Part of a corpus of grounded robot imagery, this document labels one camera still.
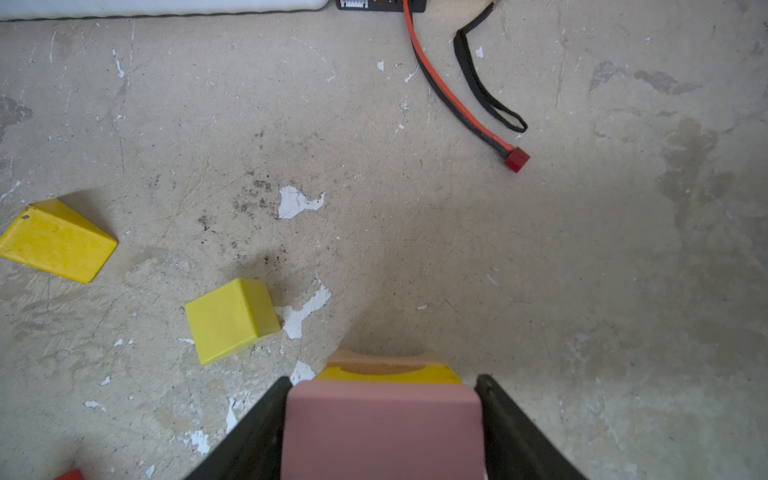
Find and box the white storage box brown lid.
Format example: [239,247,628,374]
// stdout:
[1,0,328,21]

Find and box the black wrist strap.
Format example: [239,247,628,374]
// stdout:
[452,0,529,134]

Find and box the red arch wood block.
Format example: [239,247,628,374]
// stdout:
[54,469,85,480]

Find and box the pink rectangular wood block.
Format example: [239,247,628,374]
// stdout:
[280,380,485,479]

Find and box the natural wood arch block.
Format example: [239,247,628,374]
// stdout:
[325,349,446,375]

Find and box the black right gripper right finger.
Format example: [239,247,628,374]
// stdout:
[475,374,585,480]

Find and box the lime cube block middle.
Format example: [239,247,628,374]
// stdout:
[184,278,281,365]

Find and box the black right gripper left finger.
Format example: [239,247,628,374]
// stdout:
[186,376,292,480]

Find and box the yellow arch wood block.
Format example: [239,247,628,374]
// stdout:
[314,364,462,384]

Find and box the red black power cable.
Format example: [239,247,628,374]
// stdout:
[401,0,532,174]

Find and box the yellow triangular wood block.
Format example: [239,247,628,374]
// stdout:
[1,199,118,284]

